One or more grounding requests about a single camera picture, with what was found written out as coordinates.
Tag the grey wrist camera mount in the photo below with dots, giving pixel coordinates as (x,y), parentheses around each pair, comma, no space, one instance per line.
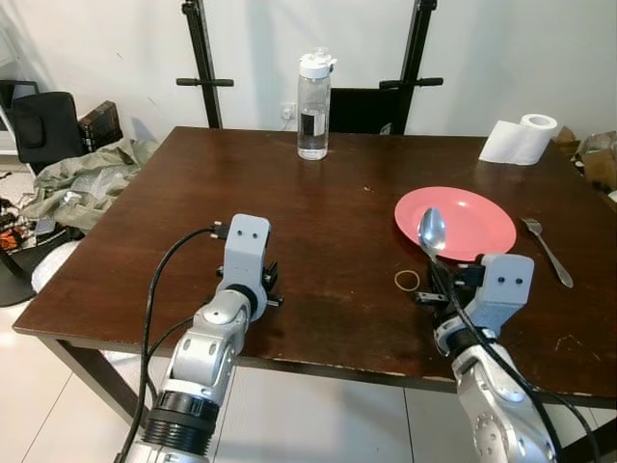
(503,287)
(247,246)

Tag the black panel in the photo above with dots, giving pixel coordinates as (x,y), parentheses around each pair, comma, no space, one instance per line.
(362,111)

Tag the dark brown wooden table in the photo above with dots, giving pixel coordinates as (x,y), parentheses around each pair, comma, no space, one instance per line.
(328,212)

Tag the red plate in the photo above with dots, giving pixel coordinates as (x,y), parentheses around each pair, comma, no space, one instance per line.
(477,222)

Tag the white toilet paper roll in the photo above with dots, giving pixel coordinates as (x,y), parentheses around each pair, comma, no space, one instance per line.
(521,142)

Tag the dark brown box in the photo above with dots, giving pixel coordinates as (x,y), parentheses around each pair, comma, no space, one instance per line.
(101,123)

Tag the silver metal spoon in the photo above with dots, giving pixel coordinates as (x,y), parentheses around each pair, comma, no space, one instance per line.
(432,231)

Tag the olive crumpled cloth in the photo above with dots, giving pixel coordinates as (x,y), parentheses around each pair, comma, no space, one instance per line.
(87,183)

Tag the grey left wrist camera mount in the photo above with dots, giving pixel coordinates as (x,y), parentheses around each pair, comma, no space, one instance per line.
(247,246)

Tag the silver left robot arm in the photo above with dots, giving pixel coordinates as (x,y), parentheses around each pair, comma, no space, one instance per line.
(207,352)

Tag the open cardboard box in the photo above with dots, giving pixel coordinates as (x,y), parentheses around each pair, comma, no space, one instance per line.
(598,159)

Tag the white wall socket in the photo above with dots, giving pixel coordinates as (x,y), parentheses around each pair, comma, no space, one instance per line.
(288,111)

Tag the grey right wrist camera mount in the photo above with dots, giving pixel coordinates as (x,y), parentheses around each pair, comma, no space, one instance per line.
(503,287)

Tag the clear white-capped water bottle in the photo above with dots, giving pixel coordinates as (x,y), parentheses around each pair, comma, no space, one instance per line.
(313,121)

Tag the tan rubber band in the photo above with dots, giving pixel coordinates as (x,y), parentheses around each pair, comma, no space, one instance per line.
(396,281)

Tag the black round floor base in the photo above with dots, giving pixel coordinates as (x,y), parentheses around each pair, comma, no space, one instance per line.
(14,280)

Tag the silver metal fork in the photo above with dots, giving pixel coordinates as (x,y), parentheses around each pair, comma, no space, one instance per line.
(549,256)

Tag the black metal stand pole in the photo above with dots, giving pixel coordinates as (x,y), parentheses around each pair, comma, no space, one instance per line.
(204,58)
(415,58)

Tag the black office chair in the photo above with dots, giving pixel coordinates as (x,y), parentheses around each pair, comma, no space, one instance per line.
(46,130)

